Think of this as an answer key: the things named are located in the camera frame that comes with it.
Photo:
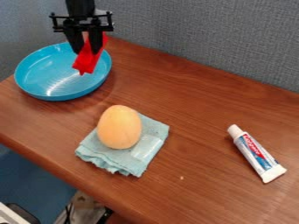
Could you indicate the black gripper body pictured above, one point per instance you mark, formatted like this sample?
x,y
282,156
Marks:
x,y
83,17

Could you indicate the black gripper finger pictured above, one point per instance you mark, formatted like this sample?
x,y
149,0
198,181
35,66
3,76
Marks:
x,y
75,39
95,38

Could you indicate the red rectangular block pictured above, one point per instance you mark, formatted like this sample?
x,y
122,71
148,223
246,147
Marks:
x,y
87,60

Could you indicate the blue plate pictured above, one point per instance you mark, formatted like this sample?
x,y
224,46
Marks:
x,y
45,74

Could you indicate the orange egg-shaped sponge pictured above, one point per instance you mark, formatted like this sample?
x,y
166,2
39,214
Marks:
x,y
120,127

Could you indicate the light blue folded cloth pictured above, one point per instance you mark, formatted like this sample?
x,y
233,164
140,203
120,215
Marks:
x,y
129,161

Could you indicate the grey table leg base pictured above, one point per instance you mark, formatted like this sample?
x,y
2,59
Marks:
x,y
83,211

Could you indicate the white toothpaste tube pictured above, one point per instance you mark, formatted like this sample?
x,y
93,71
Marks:
x,y
265,164

